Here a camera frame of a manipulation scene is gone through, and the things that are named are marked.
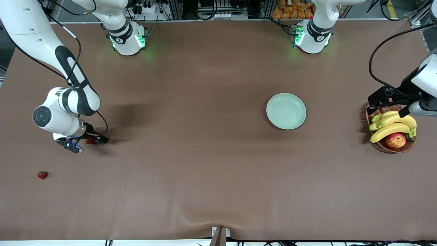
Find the white power strip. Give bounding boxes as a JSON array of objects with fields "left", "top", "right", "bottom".
[{"left": 134, "top": 3, "right": 156, "bottom": 14}]

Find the brown wicker basket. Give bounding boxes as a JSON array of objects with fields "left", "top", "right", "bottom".
[{"left": 365, "top": 102, "right": 416, "bottom": 153}]

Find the pale green round plate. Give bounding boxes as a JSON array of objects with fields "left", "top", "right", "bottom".
[{"left": 266, "top": 93, "right": 307, "bottom": 130}]

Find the red apple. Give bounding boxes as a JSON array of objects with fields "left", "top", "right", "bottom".
[{"left": 385, "top": 133, "right": 407, "bottom": 149}]

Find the metal clamp bracket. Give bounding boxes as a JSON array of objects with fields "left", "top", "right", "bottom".
[{"left": 209, "top": 226, "right": 231, "bottom": 246}]

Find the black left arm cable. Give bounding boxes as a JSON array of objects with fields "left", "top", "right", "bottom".
[{"left": 369, "top": 22, "right": 437, "bottom": 91}]

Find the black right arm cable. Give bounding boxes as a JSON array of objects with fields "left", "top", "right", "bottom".
[{"left": 0, "top": 0, "right": 109, "bottom": 135}]

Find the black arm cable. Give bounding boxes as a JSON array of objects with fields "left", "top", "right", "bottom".
[
  {"left": 369, "top": 22, "right": 437, "bottom": 91},
  {"left": 0, "top": 0, "right": 109, "bottom": 135}
]

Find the aluminium frame profile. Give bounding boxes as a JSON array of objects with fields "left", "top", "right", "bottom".
[{"left": 408, "top": 9, "right": 432, "bottom": 27}]

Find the brown table cloth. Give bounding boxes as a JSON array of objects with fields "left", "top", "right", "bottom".
[{"left": 0, "top": 19, "right": 437, "bottom": 241}]

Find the yellow banana bunch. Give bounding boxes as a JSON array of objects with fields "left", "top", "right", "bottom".
[{"left": 369, "top": 111, "right": 418, "bottom": 144}]

